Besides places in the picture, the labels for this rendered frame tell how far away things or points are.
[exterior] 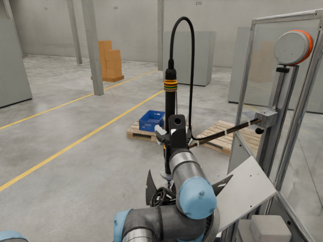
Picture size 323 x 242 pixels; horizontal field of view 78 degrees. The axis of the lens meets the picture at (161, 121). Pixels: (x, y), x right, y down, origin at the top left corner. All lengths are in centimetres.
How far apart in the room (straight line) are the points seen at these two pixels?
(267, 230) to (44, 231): 219
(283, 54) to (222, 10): 1174
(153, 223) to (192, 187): 13
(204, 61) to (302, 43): 675
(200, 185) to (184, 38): 762
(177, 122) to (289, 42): 77
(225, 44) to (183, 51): 517
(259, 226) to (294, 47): 94
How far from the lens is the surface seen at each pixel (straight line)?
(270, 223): 140
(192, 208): 44
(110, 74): 894
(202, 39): 777
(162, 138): 61
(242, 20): 1270
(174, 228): 51
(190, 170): 47
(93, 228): 258
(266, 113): 116
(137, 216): 51
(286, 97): 121
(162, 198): 98
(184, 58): 799
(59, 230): 269
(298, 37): 116
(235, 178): 114
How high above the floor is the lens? 195
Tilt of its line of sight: 24 degrees down
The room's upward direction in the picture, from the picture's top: straight up
